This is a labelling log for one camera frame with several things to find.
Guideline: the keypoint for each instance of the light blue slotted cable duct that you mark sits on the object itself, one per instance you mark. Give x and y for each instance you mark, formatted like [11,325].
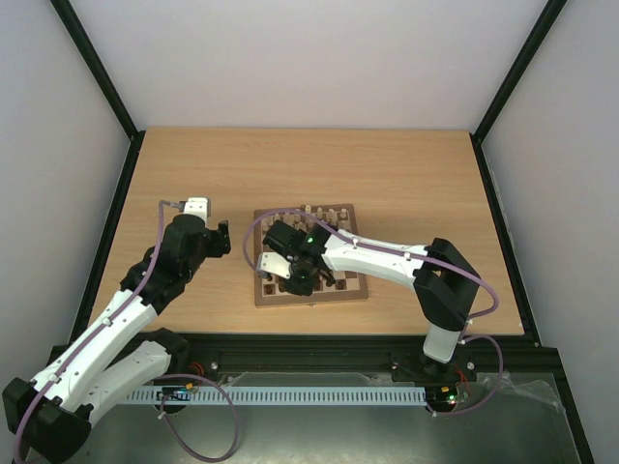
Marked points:
[282,396]

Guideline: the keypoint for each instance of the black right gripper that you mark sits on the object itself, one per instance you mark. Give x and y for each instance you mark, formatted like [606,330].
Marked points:
[300,279]

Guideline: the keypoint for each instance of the row of light chess pieces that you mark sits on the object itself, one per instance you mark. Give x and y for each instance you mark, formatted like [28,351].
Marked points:
[338,217]

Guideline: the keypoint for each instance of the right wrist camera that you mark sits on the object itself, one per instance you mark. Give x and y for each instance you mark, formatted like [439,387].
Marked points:
[271,263]

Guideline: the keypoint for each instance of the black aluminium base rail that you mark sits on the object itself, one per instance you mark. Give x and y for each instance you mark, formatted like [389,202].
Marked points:
[219,355]

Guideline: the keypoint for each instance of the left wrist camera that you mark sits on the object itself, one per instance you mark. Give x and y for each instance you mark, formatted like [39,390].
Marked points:
[199,207]

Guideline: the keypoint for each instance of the black frame post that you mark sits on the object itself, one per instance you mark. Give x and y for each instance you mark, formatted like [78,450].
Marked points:
[74,27]
[534,40]

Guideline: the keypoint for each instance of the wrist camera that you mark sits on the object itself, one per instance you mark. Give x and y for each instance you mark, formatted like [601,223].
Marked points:
[199,207]
[271,263]

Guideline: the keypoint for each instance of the black frame post right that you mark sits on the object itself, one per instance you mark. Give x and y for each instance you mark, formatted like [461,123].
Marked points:
[534,40]

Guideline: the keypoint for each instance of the black frame post left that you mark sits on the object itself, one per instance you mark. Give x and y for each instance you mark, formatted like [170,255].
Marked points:
[74,27]

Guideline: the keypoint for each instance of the wooden chess board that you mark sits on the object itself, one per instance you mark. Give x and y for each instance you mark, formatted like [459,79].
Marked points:
[356,284]

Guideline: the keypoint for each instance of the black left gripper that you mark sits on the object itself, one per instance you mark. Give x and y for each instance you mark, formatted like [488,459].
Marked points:
[221,241]

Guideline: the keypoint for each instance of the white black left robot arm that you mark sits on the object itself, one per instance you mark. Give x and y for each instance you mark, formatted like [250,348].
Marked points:
[55,411]

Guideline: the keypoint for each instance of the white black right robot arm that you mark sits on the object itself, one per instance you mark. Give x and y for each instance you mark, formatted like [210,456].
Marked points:
[443,281]

